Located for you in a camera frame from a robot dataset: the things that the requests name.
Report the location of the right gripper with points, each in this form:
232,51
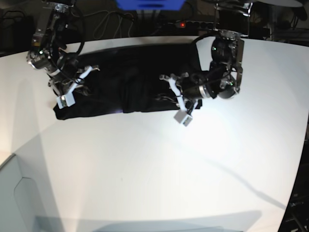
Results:
70,77

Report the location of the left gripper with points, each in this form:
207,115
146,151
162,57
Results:
183,91

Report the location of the white power strip red switch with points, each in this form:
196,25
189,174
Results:
199,25

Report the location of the blue box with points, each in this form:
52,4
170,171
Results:
131,5

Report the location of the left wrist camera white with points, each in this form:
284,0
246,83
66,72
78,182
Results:
183,118

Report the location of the black T-shirt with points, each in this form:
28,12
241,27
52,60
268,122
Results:
128,80

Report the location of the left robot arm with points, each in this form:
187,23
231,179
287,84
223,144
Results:
224,76

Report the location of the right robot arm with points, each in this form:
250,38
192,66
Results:
48,49

